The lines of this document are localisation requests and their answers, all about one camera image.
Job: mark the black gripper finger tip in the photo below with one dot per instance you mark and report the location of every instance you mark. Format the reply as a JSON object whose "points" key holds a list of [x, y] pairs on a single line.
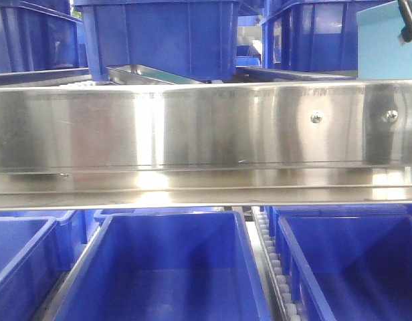
{"points": [[405, 9]]}

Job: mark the stainless steel shelf rail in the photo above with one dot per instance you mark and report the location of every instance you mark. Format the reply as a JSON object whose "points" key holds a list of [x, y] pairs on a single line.
{"points": [[334, 142]]}

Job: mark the dark blue bin upper centre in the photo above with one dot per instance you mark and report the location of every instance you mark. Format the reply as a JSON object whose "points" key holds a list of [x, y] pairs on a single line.
{"points": [[192, 39]]}

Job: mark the dark blue bin rear right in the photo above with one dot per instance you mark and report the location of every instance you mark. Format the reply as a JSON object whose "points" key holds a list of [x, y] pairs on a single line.
{"points": [[275, 211]]}

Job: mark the dark blue bin upper left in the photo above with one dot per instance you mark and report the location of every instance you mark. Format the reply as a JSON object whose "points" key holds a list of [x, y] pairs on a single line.
{"points": [[34, 38]]}

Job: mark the dark blue bin lower centre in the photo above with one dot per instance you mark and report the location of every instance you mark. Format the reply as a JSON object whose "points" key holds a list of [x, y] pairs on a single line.
{"points": [[167, 267]]}

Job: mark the dark blue bin rear left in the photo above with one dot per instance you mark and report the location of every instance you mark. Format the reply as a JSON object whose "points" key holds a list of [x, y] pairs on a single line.
{"points": [[70, 231]]}

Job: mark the dark blue bin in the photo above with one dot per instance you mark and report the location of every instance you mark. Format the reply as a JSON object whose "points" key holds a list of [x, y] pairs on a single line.
{"points": [[167, 267], [312, 36], [70, 231], [29, 265], [34, 38], [349, 268], [101, 214], [275, 211], [192, 39]]}

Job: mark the dark blue bin lower left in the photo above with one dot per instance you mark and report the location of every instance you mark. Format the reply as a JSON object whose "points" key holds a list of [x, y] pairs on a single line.
{"points": [[29, 265]]}

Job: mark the dark blue bin upper right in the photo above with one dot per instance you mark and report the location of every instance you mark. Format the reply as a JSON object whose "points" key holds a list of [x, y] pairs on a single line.
{"points": [[312, 36]]}

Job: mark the white roller track strip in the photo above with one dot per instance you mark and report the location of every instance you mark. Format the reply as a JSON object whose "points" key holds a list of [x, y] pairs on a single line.
{"points": [[278, 282]]}

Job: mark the dark blue bin rear centre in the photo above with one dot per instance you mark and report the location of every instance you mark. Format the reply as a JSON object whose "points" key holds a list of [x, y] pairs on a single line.
{"points": [[101, 214]]}

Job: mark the dark blue bin lower right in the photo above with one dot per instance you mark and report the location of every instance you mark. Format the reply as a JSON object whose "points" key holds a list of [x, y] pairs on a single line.
{"points": [[349, 268]]}

